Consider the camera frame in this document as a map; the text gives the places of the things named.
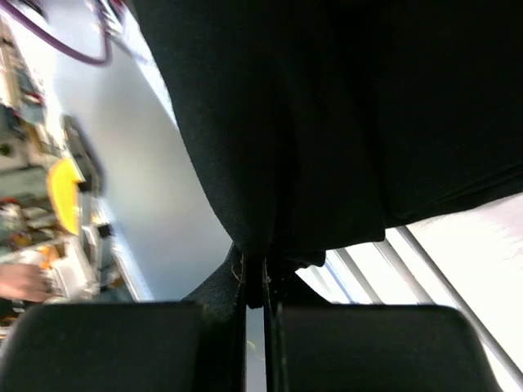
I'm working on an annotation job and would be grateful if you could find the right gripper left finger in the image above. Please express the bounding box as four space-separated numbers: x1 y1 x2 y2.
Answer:
1 248 245 391

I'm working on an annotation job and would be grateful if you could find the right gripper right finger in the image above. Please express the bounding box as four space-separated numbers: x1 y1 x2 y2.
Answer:
263 266 500 391

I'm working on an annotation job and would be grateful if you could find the black t shirt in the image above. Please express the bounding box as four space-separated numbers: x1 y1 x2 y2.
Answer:
130 0 523 310

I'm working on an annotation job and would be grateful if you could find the cluttered background workbench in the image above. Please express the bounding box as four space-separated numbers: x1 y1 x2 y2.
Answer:
0 0 144 327

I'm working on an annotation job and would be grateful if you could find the yellow object in background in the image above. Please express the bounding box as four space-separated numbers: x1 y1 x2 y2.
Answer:
46 158 84 235

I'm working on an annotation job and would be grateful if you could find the aluminium front rail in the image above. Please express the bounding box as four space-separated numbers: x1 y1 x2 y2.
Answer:
296 224 523 381

